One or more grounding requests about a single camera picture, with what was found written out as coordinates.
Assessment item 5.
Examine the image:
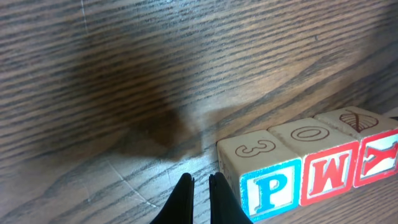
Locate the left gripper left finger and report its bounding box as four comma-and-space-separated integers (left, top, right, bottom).
150, 173, 195, 224

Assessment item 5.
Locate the red K block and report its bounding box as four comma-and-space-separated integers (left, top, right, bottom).
314, 106, 397, 188

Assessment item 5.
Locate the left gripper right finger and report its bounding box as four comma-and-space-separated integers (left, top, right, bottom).
209, 172, 252, 224

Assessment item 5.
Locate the blue P block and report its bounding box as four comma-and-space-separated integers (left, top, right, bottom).
216, 129, 302, 222

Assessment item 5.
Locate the red M block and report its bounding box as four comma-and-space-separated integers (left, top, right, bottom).
268, 118, 359, 207

